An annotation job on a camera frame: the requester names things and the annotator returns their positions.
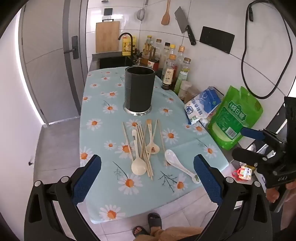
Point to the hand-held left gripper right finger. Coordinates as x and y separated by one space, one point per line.
208 178

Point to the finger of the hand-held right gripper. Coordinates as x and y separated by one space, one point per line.
245 155
251 133

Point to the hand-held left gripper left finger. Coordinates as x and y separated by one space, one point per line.
87 178

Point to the white ceramic spoon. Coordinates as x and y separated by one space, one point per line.
171 156

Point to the cream plastic spoon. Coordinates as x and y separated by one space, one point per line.
138 165

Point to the single pale chopstick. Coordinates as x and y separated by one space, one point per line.
161 141

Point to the bunch of wooden chopsticks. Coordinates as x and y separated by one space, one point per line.
149 168

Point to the beige printed spoon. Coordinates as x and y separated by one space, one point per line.
152 148

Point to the black cylindrical utensil holder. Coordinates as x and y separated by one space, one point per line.
138 90

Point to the person's right hand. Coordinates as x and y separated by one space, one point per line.
272 195

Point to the red snack packet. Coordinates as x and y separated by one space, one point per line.
242 173

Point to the green sugar bag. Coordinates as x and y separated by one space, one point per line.
233 118

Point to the white and blue salt bag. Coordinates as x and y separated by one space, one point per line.
203 104

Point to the light blue daisy tablecloth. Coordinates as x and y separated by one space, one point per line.
143 197

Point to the person's tan clothing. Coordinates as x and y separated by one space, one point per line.
175 235

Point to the black slipper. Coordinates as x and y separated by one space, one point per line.
140 231
155 220

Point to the brown-lidded spice jar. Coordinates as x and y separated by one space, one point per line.
193 95

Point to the white-lidded spice jar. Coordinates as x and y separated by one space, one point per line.
185 89

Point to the gold foil capped clear bottle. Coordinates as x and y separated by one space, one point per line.
181 55

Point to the small yellow-capped clear bottle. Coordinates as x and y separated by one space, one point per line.
173 49

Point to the grey door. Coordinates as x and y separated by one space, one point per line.
46 69

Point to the black-capped glass bottle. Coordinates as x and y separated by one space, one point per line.
166 53

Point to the black kitchen sink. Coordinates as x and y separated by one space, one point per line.
111 61

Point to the yellow-capped glass oil bottle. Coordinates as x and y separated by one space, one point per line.
148 48

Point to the yellow oil jug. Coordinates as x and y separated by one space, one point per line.
128 46

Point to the black faucet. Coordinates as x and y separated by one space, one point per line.
131 44

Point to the wooden cutting board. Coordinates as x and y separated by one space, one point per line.
107 37

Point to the wooden spatula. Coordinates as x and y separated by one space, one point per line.
165 18

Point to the metal mesh strainer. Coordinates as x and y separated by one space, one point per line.
141 15

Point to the black wall-mounted board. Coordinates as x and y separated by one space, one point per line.
217 39

